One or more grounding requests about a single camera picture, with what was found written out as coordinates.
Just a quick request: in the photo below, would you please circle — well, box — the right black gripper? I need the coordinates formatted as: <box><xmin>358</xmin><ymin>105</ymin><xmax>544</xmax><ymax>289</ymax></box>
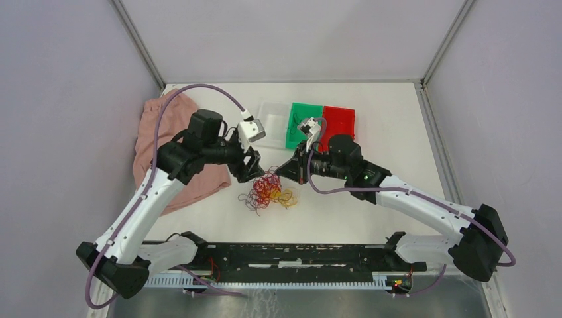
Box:
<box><xmin>275</xmin><ymin>139</ymin><xmax>349</xmax><ymax>185</ymax></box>

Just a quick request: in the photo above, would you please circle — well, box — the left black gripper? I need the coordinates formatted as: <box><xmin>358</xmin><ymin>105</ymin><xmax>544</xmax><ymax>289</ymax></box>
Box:
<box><xmin>203</xmin><ymin>130</ymin><xmax>266</xmax><ymax>183</ymax></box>

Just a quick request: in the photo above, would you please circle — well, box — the red thin cable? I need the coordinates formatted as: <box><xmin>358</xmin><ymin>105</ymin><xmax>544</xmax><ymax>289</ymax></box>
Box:
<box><xmin>237</xmin><ymin>171</ymin><xmax>284</xmax><ymax>217</ymax></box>

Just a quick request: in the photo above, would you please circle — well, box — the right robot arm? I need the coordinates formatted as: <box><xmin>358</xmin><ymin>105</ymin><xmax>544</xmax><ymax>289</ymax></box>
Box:
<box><xmin>275</xmin><ymin>134</ymin><xmax>516</xmax><ymax>282</ymax></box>

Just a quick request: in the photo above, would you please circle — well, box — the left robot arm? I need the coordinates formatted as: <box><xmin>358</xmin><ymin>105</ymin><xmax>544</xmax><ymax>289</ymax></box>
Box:
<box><xmin>76</xmin><ymin>109</ymin><xmax>266</xmax><ymax>299</ymax></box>

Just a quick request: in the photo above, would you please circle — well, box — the clear plastic bin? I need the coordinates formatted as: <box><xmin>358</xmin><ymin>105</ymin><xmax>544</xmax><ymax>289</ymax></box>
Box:
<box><xmin>256</xmin><ymin>101</ymin><xmax>292</xmax><ymax>149</ymax></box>

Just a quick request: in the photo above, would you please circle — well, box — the green plastic bin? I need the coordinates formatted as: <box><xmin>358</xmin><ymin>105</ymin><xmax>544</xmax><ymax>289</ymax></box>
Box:
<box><xmin>285</xmin><ymin>102</ymin><xmax>326</xmax><ymax>151</ymax></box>

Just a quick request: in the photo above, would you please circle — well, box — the red plastic bin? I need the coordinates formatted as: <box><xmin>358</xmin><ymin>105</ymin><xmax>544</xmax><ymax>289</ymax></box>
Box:
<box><xmin>319</xmin><ymin>105</ymin><xmax>355</xmax><ymax>152</ymax></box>

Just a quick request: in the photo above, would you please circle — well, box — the pink cloth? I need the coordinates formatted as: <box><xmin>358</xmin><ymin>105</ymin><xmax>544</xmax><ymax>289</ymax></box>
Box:
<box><xmin>132</xmin><ymin>90</ymin><xmax>231</xmax><ymax>215</ymax></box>

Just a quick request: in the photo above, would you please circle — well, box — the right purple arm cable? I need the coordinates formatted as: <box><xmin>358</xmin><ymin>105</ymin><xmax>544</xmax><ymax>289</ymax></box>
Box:
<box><xmin>306</xmin><ymin>117</ymin><xmax>517</xmax><ymax>298</ymax></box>

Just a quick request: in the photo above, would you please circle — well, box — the yellow thin cable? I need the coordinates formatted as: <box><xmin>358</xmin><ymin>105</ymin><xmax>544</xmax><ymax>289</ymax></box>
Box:
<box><xmin>272</xmin><ymin>187</ymin><xmax>300</xmax><ymax>210</ymax></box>

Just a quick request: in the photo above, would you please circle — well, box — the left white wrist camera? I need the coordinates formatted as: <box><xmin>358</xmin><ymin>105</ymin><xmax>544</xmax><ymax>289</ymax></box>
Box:
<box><xmin>237</xmin><ymin>110</ymin><xmax>266</xmax><ymax>143</ymax></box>

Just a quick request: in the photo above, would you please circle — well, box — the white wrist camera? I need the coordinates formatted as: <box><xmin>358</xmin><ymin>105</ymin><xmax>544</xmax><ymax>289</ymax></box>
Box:
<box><xmin>237</xmin><ymin>110</ymin><xmax>266</xmax><ymax>143</ymax></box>
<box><xmin>297</xmin><ymin>117</ymin><xmax>327</xmax><ymax>147</ymax></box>

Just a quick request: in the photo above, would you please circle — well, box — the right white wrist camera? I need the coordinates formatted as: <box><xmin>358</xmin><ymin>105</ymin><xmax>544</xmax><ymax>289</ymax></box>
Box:
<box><xmin>297</xmin><ymin>117</ymin><xmax>327</xmax><ymax>147</ymax></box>

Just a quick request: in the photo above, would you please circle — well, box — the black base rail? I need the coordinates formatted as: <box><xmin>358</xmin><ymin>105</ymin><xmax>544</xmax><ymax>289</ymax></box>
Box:
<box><xmin>185</xmin><ymin>242</ymin><xmax>427</xmax><ymax>283</ymax></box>

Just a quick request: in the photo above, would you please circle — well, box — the white slotted cable duct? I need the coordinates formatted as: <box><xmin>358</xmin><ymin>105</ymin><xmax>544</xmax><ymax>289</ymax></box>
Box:
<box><xmin>144</xmin><ymin>272</ymin><xmax>410</xmax><ymax>292</ymax></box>

